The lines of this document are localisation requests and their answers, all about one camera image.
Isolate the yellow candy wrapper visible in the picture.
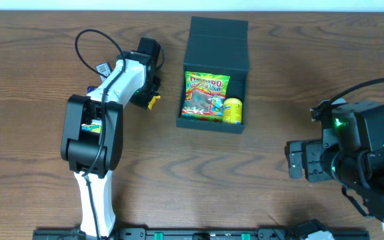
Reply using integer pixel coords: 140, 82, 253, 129
148, 95, 161, 110

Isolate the yellow Mentos bottle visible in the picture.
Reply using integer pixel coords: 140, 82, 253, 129
223, 98, 243, 125

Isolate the Dairy Milk chocolate bar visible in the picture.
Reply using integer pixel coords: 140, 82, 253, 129
87, 86, 96, 93

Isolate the blue Eclipse mint box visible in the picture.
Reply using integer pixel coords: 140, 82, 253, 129
96, 62, 112, 82

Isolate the dark green open box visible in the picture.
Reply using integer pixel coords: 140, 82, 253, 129
175, 16, 249, 135

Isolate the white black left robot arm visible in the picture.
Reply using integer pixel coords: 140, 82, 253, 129
61, 37, 163, 239

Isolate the green Pretz snack box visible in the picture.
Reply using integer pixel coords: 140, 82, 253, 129
81, 119, 102, 133

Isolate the Haribo worms candy bag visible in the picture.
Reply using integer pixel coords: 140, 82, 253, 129
181, 71, 230, 122

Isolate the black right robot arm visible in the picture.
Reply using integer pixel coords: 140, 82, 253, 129
285, 99, 384, 224

